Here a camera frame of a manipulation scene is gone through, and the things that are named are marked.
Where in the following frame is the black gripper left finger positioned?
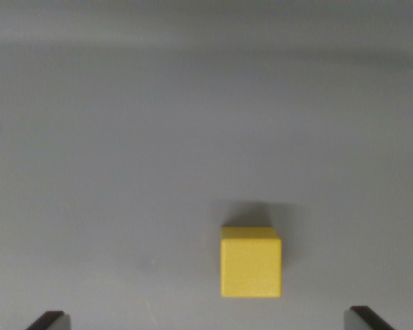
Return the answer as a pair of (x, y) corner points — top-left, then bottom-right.
(24, 310), (71, 330)

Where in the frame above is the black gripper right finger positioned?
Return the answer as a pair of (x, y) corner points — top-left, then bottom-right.
(343, 305), (397, 330)

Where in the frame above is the yellow wooden cube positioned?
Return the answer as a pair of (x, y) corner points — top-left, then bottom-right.
(220, 226), (283, 298)

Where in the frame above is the grey plastic bin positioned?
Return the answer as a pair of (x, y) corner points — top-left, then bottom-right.
(0, 0), (413, 330)

